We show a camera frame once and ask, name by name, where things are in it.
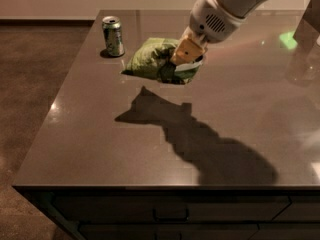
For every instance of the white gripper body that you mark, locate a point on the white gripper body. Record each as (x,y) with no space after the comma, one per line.
(209,24)

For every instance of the green soda can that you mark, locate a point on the green soda can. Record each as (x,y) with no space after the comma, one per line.
(112,31)

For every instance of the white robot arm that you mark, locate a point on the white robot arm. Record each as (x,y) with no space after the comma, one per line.
(239,8)

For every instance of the green jalapeno chip bag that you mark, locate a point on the green jalapeno chip bag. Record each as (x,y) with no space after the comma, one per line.
(152,61)

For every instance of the dark cabinet drawers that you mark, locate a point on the dark cabinet drawers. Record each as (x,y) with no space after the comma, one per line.
(92,213)

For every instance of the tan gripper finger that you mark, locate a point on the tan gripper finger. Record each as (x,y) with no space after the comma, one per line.
(191,46)

